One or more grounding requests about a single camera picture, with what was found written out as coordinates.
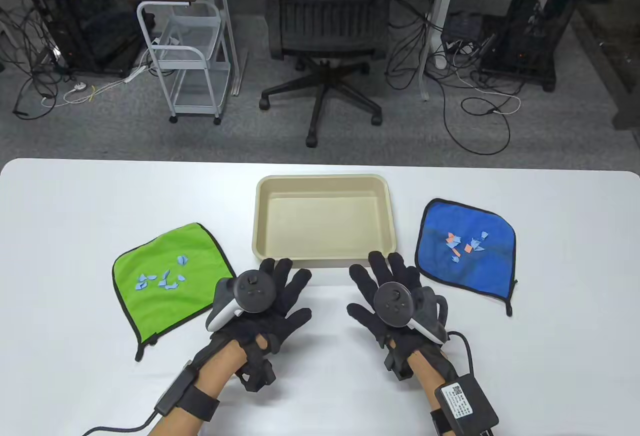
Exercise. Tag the person's left hand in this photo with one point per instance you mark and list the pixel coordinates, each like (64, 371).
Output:
(292, 301)

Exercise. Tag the person's right hand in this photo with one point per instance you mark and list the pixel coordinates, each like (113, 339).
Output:
(400, 268)

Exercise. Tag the person's right thumb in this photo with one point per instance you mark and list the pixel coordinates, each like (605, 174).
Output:
(361, 315)

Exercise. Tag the person's left middle finger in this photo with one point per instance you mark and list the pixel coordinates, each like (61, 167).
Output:
(283, 271)

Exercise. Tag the person's right middle finger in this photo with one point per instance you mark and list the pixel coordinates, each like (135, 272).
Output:
(378, 266)

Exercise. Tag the person's right little finger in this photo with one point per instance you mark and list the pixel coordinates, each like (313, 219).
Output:
(414, 277)

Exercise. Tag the person's left thumb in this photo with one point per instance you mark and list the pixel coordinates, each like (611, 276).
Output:
(296, 320)

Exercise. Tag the person's left forearm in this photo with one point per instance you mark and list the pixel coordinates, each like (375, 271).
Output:
(220, 371)

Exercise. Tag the person's right forearm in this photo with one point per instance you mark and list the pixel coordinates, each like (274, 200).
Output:
(425, 376)

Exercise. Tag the slim black forearm sensor box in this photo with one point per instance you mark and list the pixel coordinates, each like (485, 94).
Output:
(175, 391)

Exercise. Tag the grey white glove-mounted controller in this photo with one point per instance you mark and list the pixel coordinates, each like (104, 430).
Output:
(252, 291)
(395, 303)

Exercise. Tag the blue cloth with black edge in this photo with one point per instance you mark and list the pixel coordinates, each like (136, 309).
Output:
(465, 271)

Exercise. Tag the blue and orange paper scraps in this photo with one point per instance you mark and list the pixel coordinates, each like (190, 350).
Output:
(456, 242)

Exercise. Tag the beige rectangular tray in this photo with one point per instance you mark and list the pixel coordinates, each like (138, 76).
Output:
(322, 226)

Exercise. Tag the group of blue paper scraps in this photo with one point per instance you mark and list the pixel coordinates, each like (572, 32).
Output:
(164, 280)

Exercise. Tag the green cloth with black edge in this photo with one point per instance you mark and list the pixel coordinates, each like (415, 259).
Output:
(165, 306)

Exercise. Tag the black box with white label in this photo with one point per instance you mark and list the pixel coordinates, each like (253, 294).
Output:
(465, 401)

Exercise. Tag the white rolling cart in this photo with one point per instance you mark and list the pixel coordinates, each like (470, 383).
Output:
(192, 102)

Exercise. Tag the white power strip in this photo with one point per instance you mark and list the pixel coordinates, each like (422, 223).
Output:
(136, 72)

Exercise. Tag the black office chair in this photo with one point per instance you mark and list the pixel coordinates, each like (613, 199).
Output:
(325, 21)

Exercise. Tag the white desk leg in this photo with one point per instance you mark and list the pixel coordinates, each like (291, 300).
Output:
(226, 16)
(436, 16)

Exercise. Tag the white plug adapter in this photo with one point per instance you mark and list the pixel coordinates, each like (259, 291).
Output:
(80, 87)

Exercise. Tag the black computer tower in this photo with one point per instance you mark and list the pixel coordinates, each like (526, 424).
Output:
(530, 21)
(80, 11)

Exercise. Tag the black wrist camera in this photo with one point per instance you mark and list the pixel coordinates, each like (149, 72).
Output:
(257, 373)
(397, 361)

